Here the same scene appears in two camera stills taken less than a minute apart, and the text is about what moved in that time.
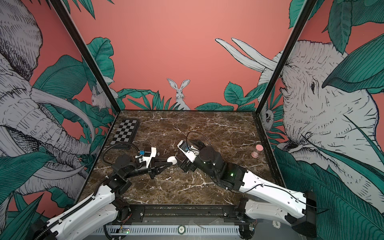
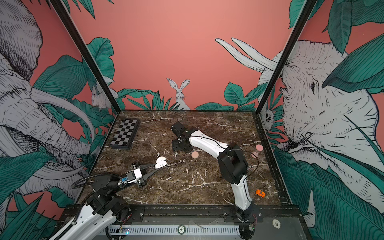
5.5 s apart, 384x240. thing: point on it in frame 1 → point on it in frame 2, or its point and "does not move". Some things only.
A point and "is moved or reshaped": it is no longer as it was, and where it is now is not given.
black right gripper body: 193,166 → 178,145
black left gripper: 156,166 → 142,180
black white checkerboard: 125,133 does not move
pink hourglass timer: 259,147 does not move
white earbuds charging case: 172,159 is moved or reshaped
